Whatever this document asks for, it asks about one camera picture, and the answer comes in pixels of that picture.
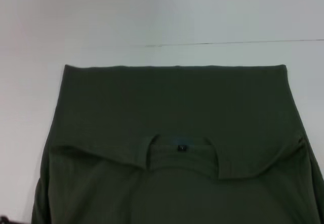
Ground dark green FREE! t-shirt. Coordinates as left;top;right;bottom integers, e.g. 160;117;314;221
30;64;324;224

